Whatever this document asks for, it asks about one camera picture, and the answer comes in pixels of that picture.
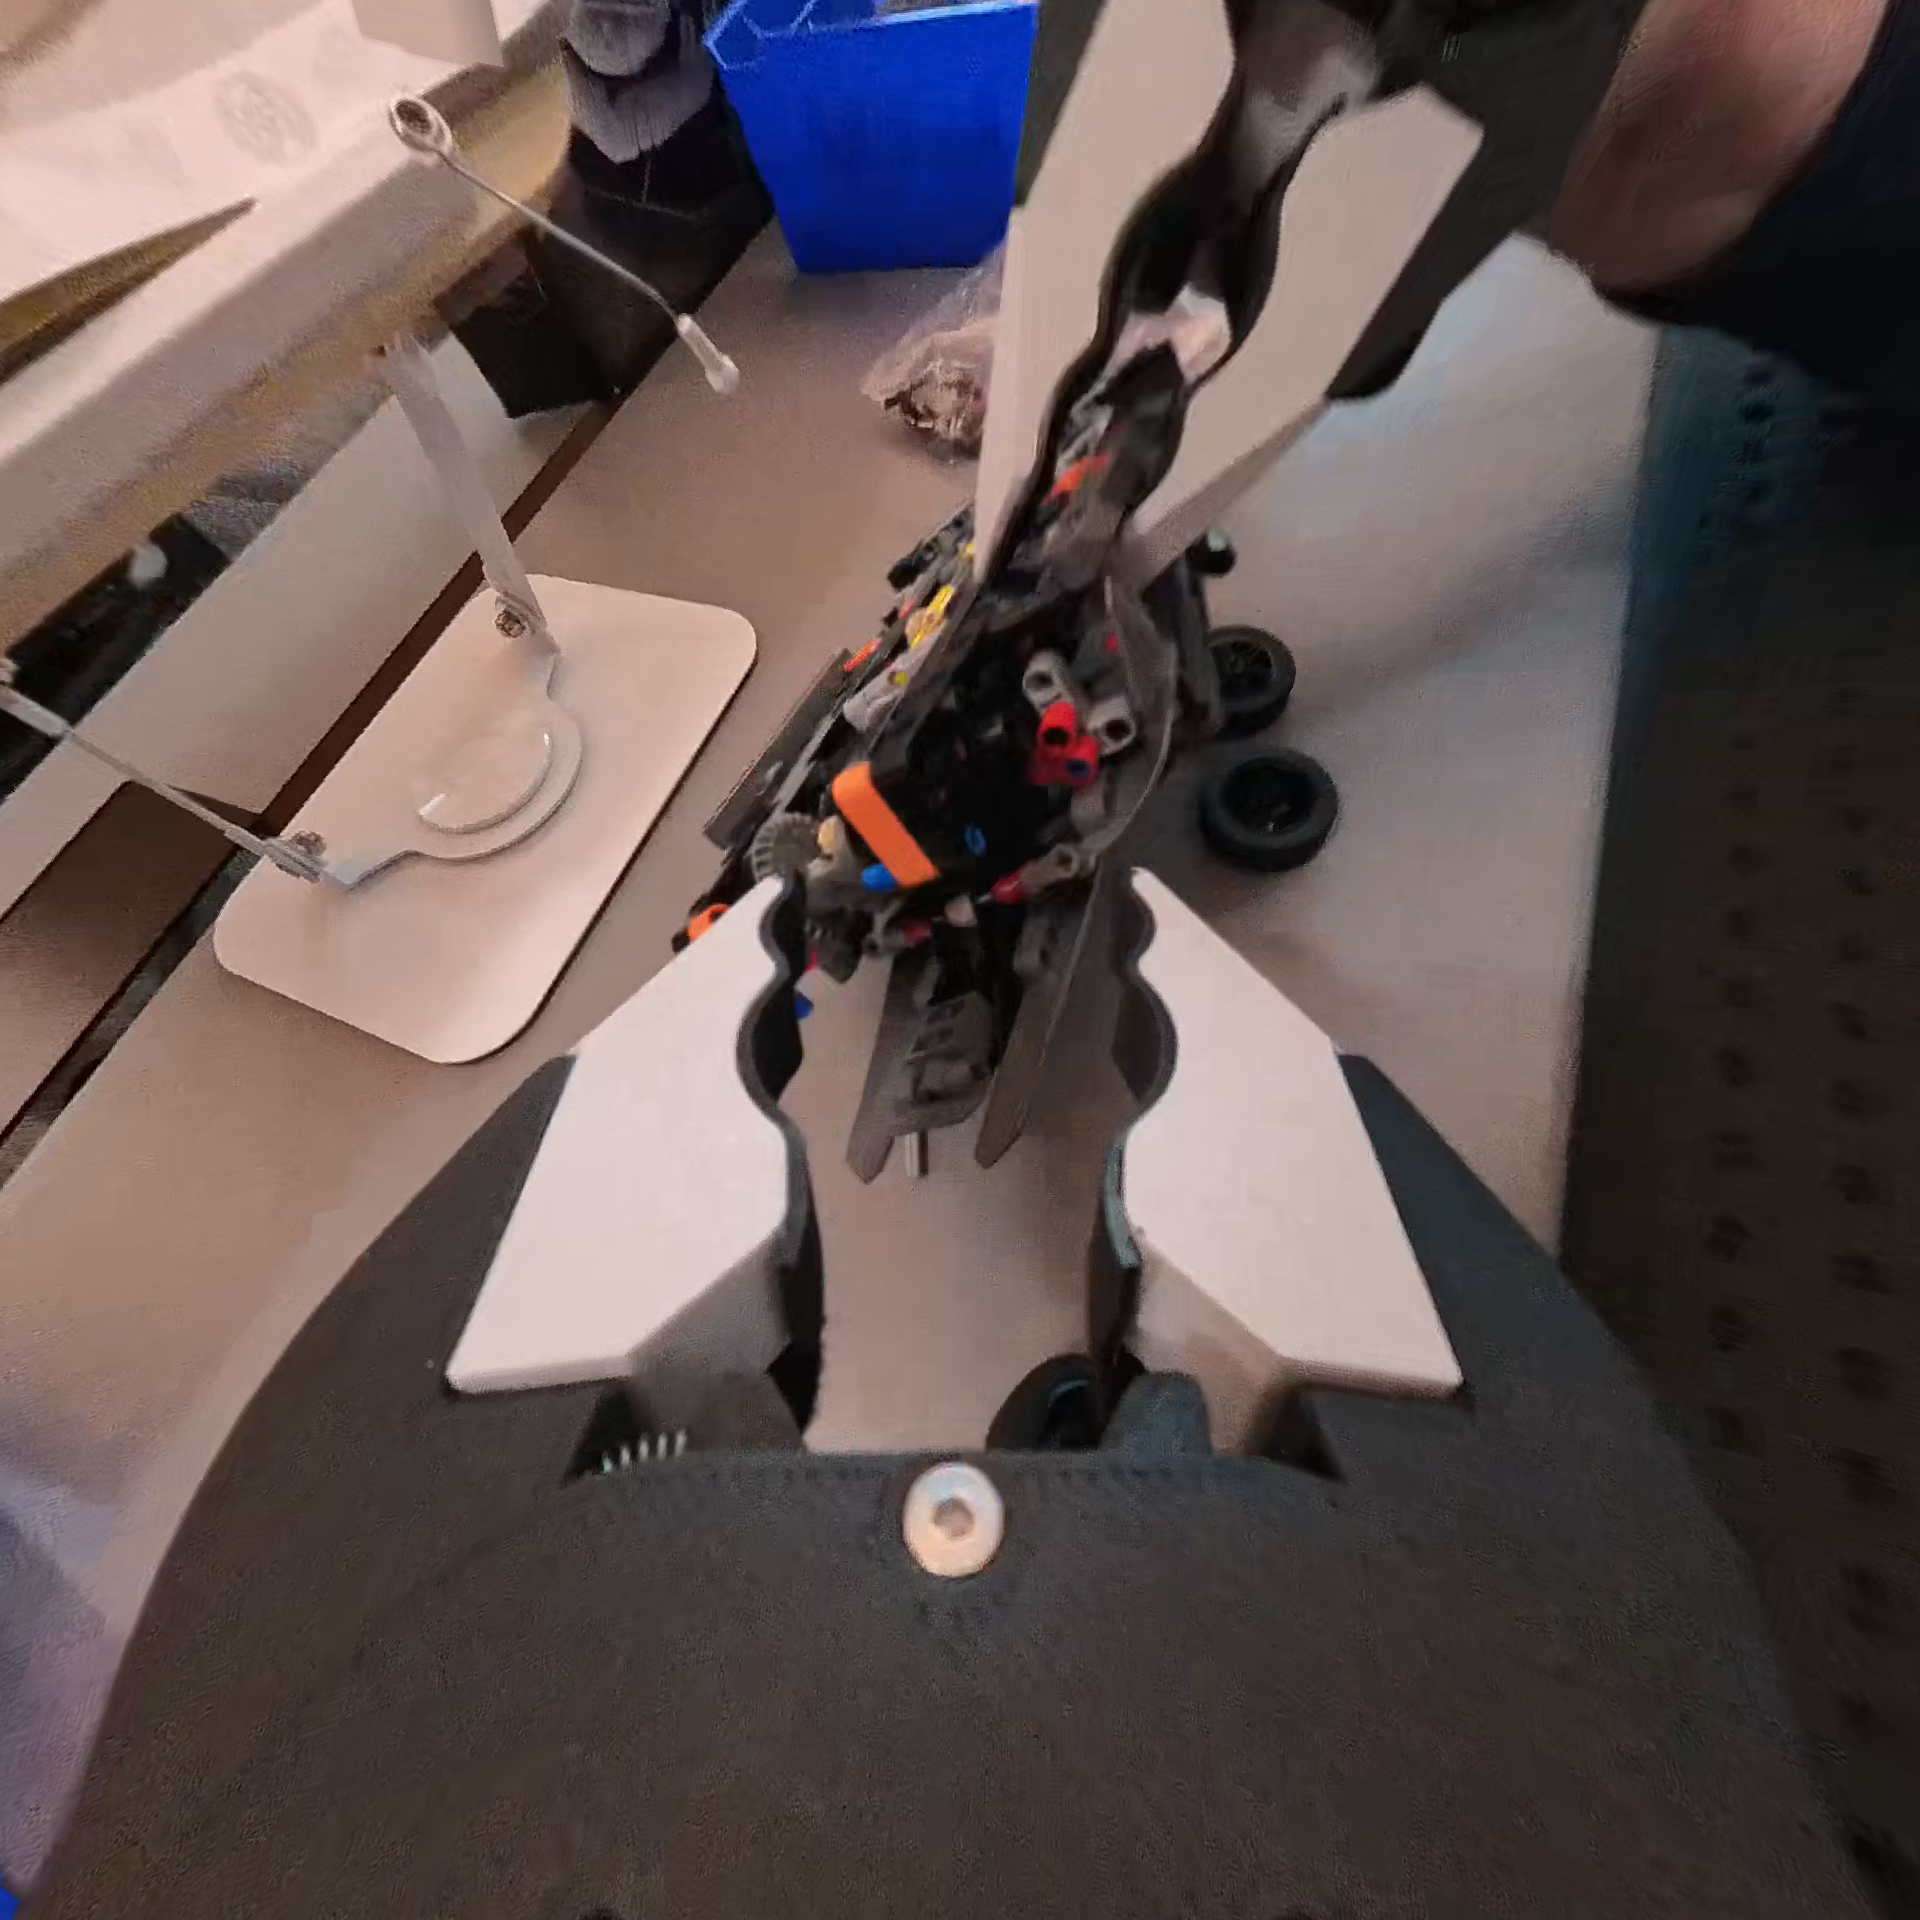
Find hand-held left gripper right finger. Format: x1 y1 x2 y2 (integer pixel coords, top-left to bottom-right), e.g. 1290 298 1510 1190
1103 870 1461 1388

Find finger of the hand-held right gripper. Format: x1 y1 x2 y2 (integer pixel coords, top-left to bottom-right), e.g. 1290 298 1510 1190
975 0 1233 578
1123 80 1488 578

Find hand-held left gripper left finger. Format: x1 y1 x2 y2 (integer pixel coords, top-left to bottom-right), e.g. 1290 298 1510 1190
446 878 816 1412

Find black lego wheel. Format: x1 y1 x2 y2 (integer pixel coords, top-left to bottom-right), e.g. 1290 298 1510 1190
1195 744 1340 878
1199 622 1299 742
982 1351 1116 1453

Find lego car chassis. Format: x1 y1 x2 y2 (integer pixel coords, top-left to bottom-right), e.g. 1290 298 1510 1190
673 337 1247 1188

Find person's right forearm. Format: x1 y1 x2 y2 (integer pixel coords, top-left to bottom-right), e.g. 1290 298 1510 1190
1590 0 1920 398

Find plastic bag with lego pieces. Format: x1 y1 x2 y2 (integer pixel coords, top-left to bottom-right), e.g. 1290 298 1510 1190
861 248 1009 460

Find person's right hand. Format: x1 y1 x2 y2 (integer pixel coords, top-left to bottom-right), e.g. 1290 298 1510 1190
1544 0 1886 294

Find blue plastic bin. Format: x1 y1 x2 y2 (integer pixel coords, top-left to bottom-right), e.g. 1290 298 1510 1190
705 0 1040 274

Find white metal stand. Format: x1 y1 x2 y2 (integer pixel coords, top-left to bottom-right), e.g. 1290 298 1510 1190
0 337 759 1069

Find metal wire with white tip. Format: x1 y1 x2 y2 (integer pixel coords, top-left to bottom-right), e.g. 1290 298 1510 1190
389 95 743 393

